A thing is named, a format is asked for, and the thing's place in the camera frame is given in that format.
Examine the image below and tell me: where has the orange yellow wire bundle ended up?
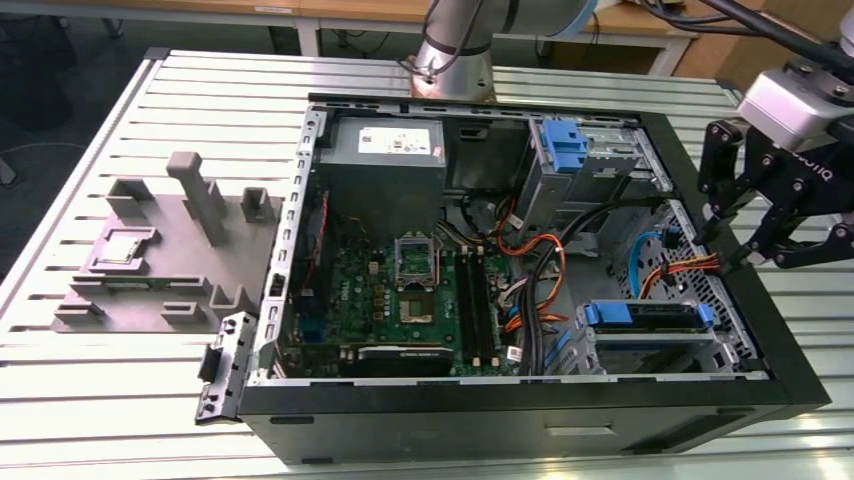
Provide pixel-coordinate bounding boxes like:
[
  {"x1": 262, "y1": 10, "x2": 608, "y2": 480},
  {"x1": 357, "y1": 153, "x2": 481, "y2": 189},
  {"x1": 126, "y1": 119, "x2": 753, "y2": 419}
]
[{"x1": 494, "y1": 197, "x2": 570, "y2": 335}]

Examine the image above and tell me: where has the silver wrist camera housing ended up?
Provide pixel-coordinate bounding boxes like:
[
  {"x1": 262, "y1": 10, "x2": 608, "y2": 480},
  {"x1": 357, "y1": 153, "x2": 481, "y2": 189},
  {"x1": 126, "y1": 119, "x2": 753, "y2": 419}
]
[{"x1": 737, "y1": 69, "x2": 844, "y2": 151}]

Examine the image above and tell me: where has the blue drive latch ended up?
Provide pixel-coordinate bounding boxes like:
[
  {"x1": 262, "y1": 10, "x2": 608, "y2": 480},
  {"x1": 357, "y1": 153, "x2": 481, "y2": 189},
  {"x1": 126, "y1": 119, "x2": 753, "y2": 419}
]
[{"x1": 542, "y1": 119, "x2": 590, "y2": 175}]

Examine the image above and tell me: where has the green motherboard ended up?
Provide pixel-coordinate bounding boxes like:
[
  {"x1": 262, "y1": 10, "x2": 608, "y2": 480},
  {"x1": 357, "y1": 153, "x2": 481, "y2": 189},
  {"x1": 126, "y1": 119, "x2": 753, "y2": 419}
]
[{"x1": 278, "y1": 238, "x2": 529, "y2": 380}]

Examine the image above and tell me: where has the black PC case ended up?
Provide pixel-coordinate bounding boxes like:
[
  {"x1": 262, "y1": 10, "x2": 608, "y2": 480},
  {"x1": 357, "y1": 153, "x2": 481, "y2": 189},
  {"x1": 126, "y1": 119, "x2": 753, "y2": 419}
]
[{"x1": 237, "y1": 92, "x2": 833, "y2": 464}]

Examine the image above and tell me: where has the grey power supply unit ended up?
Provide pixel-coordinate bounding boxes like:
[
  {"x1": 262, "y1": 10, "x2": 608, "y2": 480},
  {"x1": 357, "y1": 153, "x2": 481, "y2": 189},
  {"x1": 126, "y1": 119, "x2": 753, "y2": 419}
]
[{"x1": 312, "y1": 117, "x2": 449, "y2": 242}]

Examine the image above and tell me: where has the blue data wire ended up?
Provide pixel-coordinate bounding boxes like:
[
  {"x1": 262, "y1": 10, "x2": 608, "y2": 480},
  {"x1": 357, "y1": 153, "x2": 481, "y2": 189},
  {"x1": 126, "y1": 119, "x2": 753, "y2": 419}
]
[{"x1": 626, "y1": 227, "x2": 683, "y2": 301}]

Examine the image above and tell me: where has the orange power wire black plug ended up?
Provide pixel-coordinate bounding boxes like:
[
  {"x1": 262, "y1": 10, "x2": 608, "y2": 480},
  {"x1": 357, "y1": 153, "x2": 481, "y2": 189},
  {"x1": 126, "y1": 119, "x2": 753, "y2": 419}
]
[{"x1": 640, "y1": 252, "x2": 729, "y2": 301}]

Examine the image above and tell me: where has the silver CPU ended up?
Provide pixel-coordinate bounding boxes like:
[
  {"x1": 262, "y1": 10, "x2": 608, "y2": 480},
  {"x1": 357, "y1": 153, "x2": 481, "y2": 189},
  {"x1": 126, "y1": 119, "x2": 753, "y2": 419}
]
[{"x1": 98, "y1": 238, "x2": 143, "y2": 265}]

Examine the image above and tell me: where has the black cable bundle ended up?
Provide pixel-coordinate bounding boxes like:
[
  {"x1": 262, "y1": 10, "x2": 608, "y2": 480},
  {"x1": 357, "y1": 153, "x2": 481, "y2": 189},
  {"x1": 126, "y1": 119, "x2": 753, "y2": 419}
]
[{"x1": 517, "y1": 196, "x2": 672, "y2": 377}]

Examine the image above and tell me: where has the metal optical drive cage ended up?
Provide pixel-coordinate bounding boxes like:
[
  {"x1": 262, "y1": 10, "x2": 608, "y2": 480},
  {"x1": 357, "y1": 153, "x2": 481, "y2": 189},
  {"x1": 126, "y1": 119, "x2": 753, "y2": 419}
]
[{"x1": 518, "y1": 115, "x2": 673, "y2": 236}]

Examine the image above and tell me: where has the yellow black power wire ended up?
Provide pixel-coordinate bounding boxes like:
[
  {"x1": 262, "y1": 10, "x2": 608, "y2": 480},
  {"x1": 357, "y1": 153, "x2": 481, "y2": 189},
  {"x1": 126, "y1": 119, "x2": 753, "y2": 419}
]
[{"x1": 437, "y1": 219, "x2": 486, "y2": 249}]

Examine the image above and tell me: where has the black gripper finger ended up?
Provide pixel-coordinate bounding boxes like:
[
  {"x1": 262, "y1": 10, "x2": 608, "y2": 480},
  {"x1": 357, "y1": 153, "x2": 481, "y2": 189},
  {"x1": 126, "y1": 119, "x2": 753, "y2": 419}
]
[
  {"x1": 692, "y1": 118, "x2": 771, "y2": 247},
  {"x1": 723, "y1": 198, "x2": 854, "y2": 275}
]

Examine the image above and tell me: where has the wooden desk white frame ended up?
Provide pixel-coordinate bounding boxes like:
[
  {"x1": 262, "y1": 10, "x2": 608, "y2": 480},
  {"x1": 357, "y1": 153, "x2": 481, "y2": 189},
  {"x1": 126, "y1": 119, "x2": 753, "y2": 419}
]
[{"x1": 66, "y1": 0, "x2": 707, "y2": 77}]

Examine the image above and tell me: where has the metal disk bay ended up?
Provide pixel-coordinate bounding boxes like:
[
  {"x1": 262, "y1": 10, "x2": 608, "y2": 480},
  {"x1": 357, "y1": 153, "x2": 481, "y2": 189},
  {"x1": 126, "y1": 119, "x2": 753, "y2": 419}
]
[{"x1": 574, "y1": 299, "x2": 731, "y2": 376}]

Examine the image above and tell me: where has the grey parts rack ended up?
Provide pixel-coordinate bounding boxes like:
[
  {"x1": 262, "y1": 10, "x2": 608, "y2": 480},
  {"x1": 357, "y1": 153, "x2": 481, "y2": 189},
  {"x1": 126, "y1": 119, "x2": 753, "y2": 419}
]
[{"x1": 51, "y1": 149, "x2": 286, "y2": 335}]

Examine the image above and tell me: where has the thin red black wire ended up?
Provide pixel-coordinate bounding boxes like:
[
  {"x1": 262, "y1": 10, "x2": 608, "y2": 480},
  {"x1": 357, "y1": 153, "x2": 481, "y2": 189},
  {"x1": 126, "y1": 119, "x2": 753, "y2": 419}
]
[{"x1": 298, "y1": 189, "x2": 334, "y2": 297}]

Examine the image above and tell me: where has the green RAM stick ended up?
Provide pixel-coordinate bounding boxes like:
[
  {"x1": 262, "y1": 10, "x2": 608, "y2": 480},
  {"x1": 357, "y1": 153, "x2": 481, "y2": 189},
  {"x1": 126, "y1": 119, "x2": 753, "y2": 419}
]
[{"x1": 99, "y1": 278, "x2": 177, "y2": 292}]

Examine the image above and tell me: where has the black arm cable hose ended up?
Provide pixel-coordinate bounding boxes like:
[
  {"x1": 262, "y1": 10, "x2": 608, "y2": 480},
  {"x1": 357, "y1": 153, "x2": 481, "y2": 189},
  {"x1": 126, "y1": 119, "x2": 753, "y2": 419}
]
[{"x1": 700, "y1": 0, "x2": 854, "y2": 56}]

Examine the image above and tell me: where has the metal socket cover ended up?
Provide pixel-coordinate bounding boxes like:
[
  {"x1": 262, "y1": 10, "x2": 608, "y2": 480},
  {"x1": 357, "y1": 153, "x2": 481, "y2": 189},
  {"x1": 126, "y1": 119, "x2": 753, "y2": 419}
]
[{"x1": 394, "y1": 232, "x2": 442, "y2": 292}]

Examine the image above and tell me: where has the CPU socket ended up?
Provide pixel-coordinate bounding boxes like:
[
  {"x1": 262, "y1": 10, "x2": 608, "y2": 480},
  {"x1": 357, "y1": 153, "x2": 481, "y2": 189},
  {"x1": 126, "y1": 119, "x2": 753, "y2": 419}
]
[{"x1": 397, "y1": 288, "x2": 444, "y2": 327}]

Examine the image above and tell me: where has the black RAM slot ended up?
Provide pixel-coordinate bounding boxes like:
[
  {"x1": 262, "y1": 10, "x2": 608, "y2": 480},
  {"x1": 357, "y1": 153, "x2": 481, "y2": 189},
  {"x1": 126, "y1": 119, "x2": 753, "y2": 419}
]
[
  {"x1": 457, "y1": 244, "x2": 482, "y2": 367},
  {"x1": 473, "y1": 244, "x2": 502, "y2": 367}
]

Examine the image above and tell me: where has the black graphics card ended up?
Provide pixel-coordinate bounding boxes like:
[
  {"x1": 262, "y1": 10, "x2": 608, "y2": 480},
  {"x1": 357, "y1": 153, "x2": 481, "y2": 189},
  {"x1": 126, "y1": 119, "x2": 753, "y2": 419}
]
[{"x1": 337, "y1": 343, "x2": 457, "y2": 379}]

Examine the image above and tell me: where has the grey hinged card bracket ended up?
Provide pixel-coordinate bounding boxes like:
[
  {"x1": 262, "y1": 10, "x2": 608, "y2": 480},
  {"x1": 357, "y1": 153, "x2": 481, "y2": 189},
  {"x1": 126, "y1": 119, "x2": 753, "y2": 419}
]
[{"x1": 193, "y1": 309, "x2": 264, "y2": 426}]

